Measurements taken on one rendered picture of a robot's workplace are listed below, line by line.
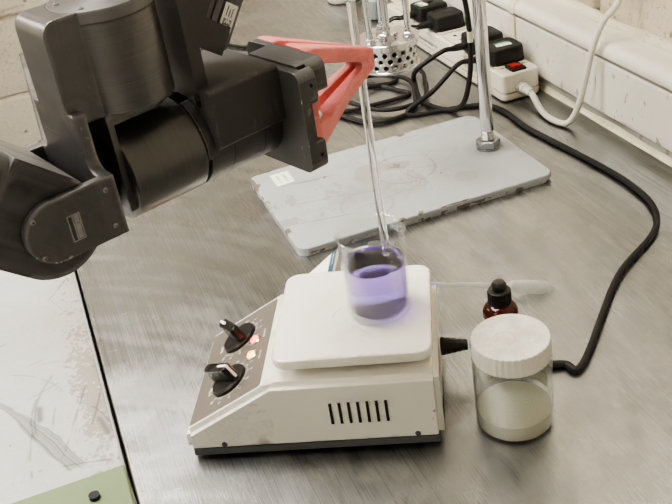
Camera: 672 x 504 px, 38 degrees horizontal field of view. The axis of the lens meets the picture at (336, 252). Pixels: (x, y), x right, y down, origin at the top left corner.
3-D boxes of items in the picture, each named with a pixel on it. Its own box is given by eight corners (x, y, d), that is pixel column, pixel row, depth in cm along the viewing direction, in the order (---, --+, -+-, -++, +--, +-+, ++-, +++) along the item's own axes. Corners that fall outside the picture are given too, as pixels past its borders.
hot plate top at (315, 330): (270, 372, 73) (268, 362, 72) (288, 283, 83) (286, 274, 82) (433, 361, 71) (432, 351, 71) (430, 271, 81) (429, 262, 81)
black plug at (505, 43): (479, 72, 128) (478, 56, 126) (464, 62, 131) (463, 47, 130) (527, 59, 129) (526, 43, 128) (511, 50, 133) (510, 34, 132)
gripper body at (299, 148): (221, 36, 64) (125, 74, 61) (320, 64, 57) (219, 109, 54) (239, 126, 68) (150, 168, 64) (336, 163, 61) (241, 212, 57)
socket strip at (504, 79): (503, 103, 128) (502, 72, 125) (386, 26, 161) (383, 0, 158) (541, 93, 129) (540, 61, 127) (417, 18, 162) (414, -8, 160)
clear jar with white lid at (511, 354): (549, 449, 73) (546, 364, 69) (469, 441, 75) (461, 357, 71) (559, 397, 78) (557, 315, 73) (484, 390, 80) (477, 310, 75)
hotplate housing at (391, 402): (191, 462, 77) (168, 382, 73) (219, 359, 88) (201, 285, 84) (475, 446, 74) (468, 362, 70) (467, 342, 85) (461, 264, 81)
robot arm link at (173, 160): (155, 63, 59) (53, 104, 56) (208, 81, 55) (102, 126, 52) (180, 165, 63) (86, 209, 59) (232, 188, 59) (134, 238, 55)
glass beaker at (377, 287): (337, 304, 78) (323, 216, 74) (401, 285, 79) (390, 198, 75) (361, 344, 73) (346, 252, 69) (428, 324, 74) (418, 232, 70)
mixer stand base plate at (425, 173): (300, 258, 101) (299, 250, 101) (249, 184, 118) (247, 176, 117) (555, 180, 108) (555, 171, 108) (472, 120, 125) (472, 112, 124)
